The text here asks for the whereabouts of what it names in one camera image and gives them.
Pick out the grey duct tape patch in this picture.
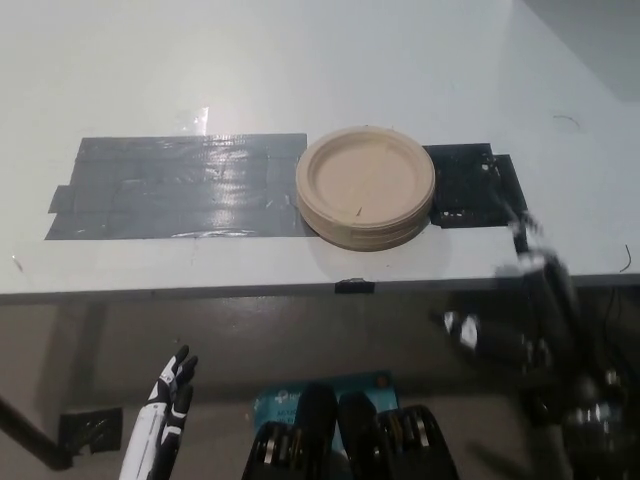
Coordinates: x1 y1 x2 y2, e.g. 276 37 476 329
44 132 308 242

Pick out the clear shiny tape piece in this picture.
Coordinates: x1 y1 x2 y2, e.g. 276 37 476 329
171 105 212 136

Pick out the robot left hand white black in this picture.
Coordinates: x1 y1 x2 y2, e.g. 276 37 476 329
118 343 200 480

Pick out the beige paper plate stack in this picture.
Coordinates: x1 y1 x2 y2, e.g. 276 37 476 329
294 124 437 253

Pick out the black metal pole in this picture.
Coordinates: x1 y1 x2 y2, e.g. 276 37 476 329
0 395 74 472

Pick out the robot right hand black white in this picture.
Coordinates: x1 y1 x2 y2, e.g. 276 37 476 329
435 207 619 417

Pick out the teal cardboard box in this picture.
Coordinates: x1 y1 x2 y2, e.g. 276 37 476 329
251 370 402 444

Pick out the black floor tape patch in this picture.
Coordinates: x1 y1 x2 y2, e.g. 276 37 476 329
58 406 124 457

